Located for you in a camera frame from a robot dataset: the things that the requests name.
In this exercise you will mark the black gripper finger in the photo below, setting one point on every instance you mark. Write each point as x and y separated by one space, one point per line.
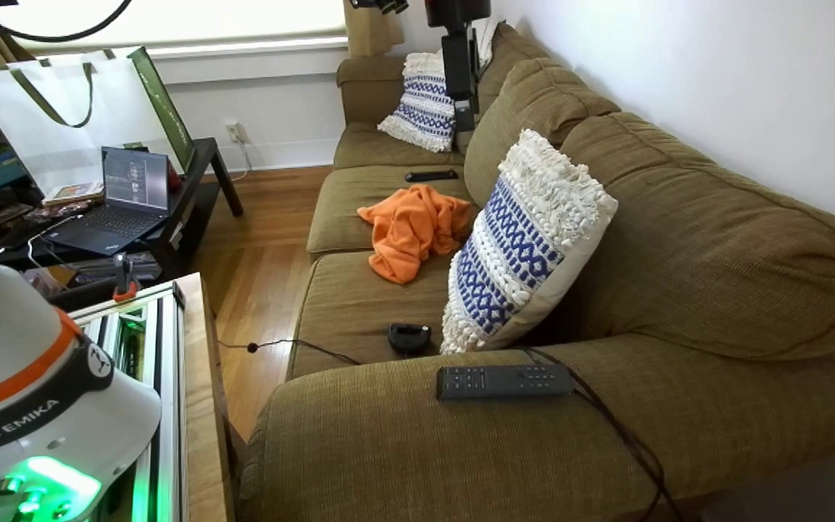
465 113

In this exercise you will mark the small black remote control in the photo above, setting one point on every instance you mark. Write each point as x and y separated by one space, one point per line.
434 176

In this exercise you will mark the olive green fabric couch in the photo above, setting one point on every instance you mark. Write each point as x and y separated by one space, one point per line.
726 292

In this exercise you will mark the dark grey remote control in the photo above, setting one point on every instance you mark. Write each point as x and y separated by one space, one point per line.
507 380

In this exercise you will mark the black power adapter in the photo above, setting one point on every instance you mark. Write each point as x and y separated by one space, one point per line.
411 337

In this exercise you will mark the white and blue tasselled pillow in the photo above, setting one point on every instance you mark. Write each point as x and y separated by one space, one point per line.
523 241

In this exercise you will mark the orange cloth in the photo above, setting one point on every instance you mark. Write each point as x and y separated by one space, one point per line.
414 232

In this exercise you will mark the black coffee table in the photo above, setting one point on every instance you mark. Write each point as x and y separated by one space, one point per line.
196 205

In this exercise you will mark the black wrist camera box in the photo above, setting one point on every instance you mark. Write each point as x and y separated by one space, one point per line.
459 61

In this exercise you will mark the black open laptop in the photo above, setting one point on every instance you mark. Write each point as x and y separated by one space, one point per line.
115 219

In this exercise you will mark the orange black clamp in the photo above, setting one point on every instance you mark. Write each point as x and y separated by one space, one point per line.
128 279

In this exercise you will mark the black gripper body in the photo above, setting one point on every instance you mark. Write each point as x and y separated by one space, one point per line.
459 13

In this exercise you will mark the white blue striped pillow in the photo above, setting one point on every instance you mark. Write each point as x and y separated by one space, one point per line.
421 105

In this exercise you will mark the white wall outlet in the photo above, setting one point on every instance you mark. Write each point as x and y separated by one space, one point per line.
236 131

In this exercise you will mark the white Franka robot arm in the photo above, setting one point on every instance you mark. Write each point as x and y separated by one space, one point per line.
12 337

